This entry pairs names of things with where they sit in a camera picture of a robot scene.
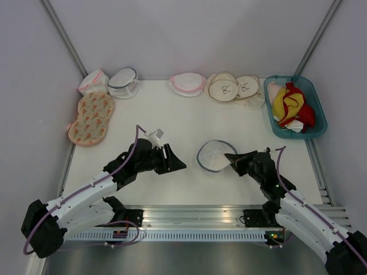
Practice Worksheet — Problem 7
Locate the white slotted cable duct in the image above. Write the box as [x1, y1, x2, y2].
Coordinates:
[68, 228, 267, 242]

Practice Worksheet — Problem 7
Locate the pink-trimmed crumpled mesh bag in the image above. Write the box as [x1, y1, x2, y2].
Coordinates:
[77, 69, 110, 95]

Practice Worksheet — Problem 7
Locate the right aluminium frame post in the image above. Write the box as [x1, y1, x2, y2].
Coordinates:
[294, 0, 344, 76]

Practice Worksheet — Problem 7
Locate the blue-trimmed white mesh laundry bag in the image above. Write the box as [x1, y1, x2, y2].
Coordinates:
[196, 139, 237, 173]

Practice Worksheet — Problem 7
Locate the yellow bra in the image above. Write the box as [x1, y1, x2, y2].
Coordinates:
[272, 88, 305, 122]

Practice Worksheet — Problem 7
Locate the left aluminium frame post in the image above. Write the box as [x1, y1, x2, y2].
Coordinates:
[39, 0, 88, 77]

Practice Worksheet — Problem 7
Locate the right side aluminium rail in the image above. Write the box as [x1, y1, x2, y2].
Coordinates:
[304, 139, 334, 207]

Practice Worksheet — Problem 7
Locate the pale pink bra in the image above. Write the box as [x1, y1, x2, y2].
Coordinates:
[267, 82, 286, 103]

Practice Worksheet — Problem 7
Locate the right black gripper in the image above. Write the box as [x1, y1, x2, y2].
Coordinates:
[224, 151, 264, 185]

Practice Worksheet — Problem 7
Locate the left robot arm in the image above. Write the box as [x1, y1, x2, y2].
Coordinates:
[21, 138, 187, 258]

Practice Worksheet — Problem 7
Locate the blue-trimmed cylindrical mesh bag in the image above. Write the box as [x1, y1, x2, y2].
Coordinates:
[107, 68, 139, 99]

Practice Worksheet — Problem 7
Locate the left side aluminium rail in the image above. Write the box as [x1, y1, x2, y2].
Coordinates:
[57, 143, 76, 197]

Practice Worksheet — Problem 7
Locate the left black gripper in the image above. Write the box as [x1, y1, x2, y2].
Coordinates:
[135, 143, 186, 174]

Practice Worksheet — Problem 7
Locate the aluminium frame post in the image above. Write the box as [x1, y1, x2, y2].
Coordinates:
[294, 0, 344, 76]
[39, 0, 88, 77]

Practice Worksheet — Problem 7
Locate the white garment in basket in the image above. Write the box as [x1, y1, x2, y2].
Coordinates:
[273, 115, 304, 133]

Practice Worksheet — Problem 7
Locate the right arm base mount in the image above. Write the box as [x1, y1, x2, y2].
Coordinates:
[243, 201, 282, 229]

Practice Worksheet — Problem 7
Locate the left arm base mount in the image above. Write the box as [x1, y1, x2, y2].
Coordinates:
[98, 196, 144, 227]

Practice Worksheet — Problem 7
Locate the pink-trimmed round mesh bag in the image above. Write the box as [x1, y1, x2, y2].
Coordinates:
[168, 72, 206, 97]

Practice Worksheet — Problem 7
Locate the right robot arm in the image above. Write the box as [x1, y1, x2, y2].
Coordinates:
[226, 150, 366, 274]

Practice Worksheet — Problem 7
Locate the floral beige laundry bag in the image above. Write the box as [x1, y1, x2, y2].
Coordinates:
[67, 92, 115, 147]

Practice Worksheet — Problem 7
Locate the beige bra-print laundry bag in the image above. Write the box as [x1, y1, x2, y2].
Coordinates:
[204, 72, 238, 102]

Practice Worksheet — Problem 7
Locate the teal plastic basket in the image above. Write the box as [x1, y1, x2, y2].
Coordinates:
[263, 75, 327, 139]

